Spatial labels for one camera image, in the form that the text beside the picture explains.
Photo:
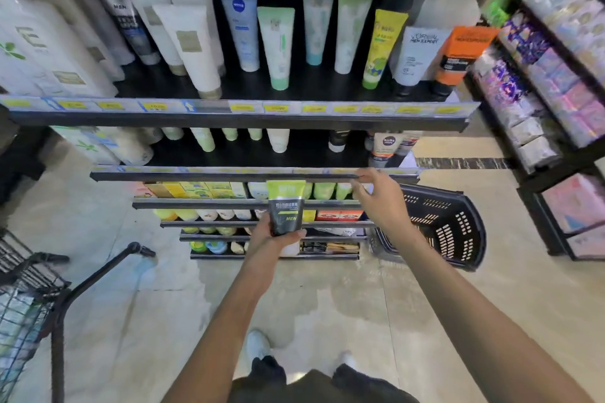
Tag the person's white shoe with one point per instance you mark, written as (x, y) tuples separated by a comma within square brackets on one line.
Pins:
[(258, 346), (348, 360)]

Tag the black shelving unit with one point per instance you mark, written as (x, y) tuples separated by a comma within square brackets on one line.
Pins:
[(264, 124)]

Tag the person's left thumb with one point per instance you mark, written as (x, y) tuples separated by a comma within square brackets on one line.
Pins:
[(290, 235)]

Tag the green and black tube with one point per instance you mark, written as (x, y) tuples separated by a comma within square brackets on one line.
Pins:
[(285, 209)]

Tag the yellow green tube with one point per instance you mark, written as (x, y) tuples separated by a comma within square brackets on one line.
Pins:
[(383, 48)]

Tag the row of pale tubes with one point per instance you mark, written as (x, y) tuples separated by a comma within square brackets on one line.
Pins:
[(203, 138)]

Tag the teal tube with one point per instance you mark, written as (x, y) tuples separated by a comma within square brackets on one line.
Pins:
[(316, 22)]

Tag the pale green white tube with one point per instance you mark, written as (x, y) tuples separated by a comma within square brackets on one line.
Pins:
[(350, 32)]

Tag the person's white right shoe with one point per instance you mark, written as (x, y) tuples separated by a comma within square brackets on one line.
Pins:
[(348, 360)]

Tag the stack of purple packets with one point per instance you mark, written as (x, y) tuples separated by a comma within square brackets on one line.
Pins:
[(513, 81)]

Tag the person's left forearm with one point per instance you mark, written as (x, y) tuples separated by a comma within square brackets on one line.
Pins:
[(222, 336)]

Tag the beige tube blue circle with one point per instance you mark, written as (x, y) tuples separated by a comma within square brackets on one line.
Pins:
[(386, 147)]

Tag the white tube gold cap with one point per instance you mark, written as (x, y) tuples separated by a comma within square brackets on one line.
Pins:
[(208, 6)]

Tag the stack of pastel packets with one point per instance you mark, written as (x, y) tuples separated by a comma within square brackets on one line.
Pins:
[(569, 39)]

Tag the grey and white tube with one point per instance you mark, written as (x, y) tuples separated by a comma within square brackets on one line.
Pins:
[(125, 15)]

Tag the black side rack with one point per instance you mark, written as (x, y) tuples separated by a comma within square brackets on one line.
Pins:
[(539, 180)]

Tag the black and white tube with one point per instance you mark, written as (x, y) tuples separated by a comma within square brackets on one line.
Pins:
[(338, 140)]

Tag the orange tube black cap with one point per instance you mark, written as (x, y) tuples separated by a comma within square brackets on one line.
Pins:
[(461, 53)]

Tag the white tube beige label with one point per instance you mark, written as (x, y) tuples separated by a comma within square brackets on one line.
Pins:
[(194, 48)]

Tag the blue tube white cap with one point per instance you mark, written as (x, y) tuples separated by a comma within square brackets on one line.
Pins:
[(242, 22)]

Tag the pale blue packets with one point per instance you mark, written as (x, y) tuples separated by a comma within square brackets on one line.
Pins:
[(16, 332)]

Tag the strip of yellow price labels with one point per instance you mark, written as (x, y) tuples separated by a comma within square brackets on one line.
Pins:
[(264, 107)]

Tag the person's left hand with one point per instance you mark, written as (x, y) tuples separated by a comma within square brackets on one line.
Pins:
[(267, 249)]

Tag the rows of small colourful products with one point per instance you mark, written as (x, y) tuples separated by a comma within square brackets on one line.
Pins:
[(227, 216)]

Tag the person's right forearm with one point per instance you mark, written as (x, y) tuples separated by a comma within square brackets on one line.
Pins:
[(472, 317)]

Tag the green packet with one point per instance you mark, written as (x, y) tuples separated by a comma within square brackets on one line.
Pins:
[(497, 8)]

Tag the person's right thumb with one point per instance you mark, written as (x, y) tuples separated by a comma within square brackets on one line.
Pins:
[(361, 193)]

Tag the green and white tube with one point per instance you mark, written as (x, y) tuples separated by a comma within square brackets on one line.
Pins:
[(278, 46)]

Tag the stack of pink packets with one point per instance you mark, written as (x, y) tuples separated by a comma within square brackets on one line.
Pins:
[(576, 209)]

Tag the black plastic shopping basket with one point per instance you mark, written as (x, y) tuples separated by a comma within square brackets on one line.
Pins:
[(446, 228)]

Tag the person's right hand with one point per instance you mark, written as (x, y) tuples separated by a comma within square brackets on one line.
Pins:
[(385, 204)]

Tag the person's dark trousers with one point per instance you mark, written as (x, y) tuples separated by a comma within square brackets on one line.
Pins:
[(326, 386)]

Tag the white tube black cap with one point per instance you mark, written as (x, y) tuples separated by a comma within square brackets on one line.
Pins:
[(418, 55)]

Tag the row of yellow green boxes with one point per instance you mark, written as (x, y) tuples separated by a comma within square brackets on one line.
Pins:
[(208, 190)]

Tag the group of large white bottles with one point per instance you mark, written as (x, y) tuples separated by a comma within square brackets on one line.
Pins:
[(42, 39)]

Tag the person's white left shoe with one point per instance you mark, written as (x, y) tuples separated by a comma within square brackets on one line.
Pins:
[(258, 346)]

